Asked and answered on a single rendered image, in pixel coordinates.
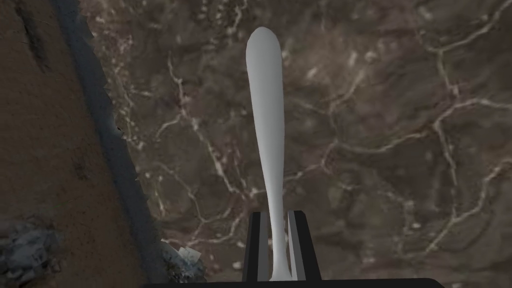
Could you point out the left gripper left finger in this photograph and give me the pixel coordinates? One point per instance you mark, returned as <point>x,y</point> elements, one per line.
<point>252,252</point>

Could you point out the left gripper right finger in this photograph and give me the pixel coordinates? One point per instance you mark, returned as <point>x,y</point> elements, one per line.
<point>304,252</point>

